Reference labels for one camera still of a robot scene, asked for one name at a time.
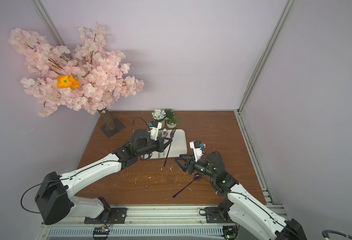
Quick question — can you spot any orange artificial flower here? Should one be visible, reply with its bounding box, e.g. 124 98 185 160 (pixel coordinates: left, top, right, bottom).
57 75 80 90

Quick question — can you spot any green succulent pot plant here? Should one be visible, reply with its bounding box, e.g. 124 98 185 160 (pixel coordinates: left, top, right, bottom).
165 109 179 129

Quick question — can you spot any aluminium rail frame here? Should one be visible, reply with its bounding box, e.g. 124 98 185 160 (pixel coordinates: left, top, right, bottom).
33 187 297 240

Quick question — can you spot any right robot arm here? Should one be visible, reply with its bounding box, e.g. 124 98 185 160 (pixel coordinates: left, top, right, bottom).
175 152 307 240

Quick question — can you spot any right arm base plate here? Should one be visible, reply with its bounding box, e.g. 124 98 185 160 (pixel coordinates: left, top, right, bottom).
199 207 233 224

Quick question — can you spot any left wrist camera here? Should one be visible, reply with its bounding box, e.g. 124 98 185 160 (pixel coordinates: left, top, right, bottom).
149 121 162 141

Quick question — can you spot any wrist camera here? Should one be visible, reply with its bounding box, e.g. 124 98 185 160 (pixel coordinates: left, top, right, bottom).
190 141 206 162
149 121 162 141

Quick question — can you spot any purple plastic spoon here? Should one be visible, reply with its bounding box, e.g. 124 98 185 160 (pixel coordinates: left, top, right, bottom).
173 173 202 198

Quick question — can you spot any black cable corner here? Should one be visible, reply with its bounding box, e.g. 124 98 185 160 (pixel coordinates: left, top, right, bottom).
322 230 352 240

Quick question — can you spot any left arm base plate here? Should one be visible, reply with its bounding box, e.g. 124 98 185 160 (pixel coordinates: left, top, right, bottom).
84 208 128 225

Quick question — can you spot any purple fork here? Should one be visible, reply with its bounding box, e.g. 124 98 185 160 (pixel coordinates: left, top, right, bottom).
164 129 177 168

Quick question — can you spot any white flower pot plant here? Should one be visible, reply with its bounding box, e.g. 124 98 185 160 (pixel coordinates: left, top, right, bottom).
152 109 166 128

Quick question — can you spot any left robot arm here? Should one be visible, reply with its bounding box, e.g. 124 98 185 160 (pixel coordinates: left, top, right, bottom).
34 129 172 225

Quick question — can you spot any white rectangular tray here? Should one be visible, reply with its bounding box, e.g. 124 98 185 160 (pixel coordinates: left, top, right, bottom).
150 129 188 159

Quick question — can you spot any silver spoon pink handle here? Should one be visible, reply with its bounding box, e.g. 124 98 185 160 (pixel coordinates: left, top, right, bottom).
162 129 168 157

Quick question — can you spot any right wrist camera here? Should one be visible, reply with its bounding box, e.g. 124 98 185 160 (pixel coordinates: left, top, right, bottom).
190 141 206 162

